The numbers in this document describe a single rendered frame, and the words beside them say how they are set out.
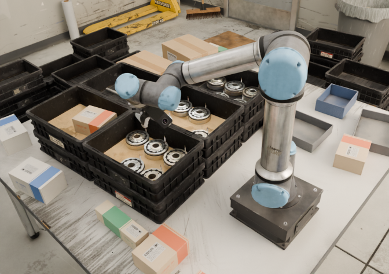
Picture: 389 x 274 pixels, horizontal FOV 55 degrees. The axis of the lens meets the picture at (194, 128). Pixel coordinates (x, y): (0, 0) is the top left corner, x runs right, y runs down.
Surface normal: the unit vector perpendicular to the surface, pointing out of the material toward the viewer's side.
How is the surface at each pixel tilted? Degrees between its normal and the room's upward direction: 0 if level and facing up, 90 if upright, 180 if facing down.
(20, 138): 90
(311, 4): 90
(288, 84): 82
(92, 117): 0
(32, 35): 90
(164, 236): 0
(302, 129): 0
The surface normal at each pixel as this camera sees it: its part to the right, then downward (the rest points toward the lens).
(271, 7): -0.68, 0.46
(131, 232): -0.04, -0.80
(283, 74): -0.31, 0.47
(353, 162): -0.50, 0.54
